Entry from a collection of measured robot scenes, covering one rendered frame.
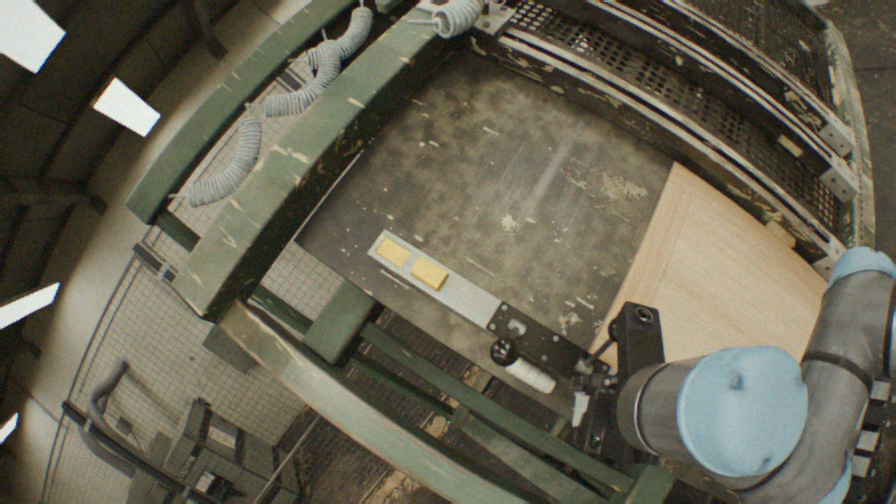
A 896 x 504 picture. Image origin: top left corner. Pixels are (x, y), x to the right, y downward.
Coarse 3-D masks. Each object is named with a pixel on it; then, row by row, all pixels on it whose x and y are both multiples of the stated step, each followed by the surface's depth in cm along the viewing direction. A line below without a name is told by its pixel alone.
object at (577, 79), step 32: (480, 32) 76; (512, 32) 76; (512, 64) 79; (544, 64) 74; (576, 64) 73; (576, 96) 76; (608, 96) 71; (640, 96) 70; (640, 128) 72; (672, 128) 67; (704, 160) 67; (736, 160) 65; (736, 192) 67; (768, 192) 64; (800, 224) 60; (832, 256) 57
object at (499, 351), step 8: (512, 320) 58; (512, 328) 57; (520, 328) 57; (512, 336) 53; (520, 336) 58; (496, 344) 48; (504, 344) 47; (512, 344) 47; (496, 352) 47; (504, 352) 47; (512, 352) 47; (496, 360) 47; (504, 360) 47; (512, 360) 47
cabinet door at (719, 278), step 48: (672, 192) 69; (672, 240) 65; (720, 240) 65; (768, 240) 65; (624, 288) 63; (672, 288) 63; (720, 288) 62; (768, 288) 62; (816, 288) 61; (672, 336) 60; (720, 336) 60; (768, 336) 59
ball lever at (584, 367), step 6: (612, 324) 48; (612, 330) 48; (612, 336) 48; (606, 342) 51; (612, 342) 50; (600, 348) 52; (606, 348) 51; (594, 354) 53; (600, 354) 53; (582, 360) 56; (588, 360) 54; (594, 360) 54; (576, 366) 56; (582, 366) 55; (588, 366) 55; (582, 372) 55; (588, 372) 55
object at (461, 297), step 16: (400, 240) 65; (416, 256) 64; (400, 272) 63; (448, 272) 63; (416, 288) 65; (448, 288) 62; (464, 288) 62; (480, 288) 62; (448, 304) 61; (464, 304) 61; (480, 304) 61; (496, 304) 61; (480, 320) 60; (496, 336) 60; (544, 368) 60
